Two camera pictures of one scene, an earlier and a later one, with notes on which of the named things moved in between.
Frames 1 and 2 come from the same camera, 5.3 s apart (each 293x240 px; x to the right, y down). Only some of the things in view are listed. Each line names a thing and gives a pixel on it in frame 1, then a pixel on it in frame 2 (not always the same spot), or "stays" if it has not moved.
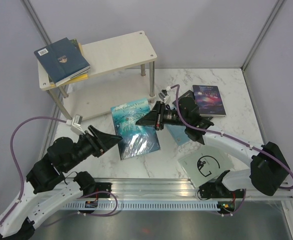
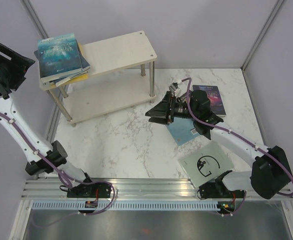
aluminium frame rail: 167,189 stays
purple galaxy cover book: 209,100 stays
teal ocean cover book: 136,139 to 58,56
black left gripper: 101,142 to 19,64
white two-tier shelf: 122,71 stays
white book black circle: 205,165 stays
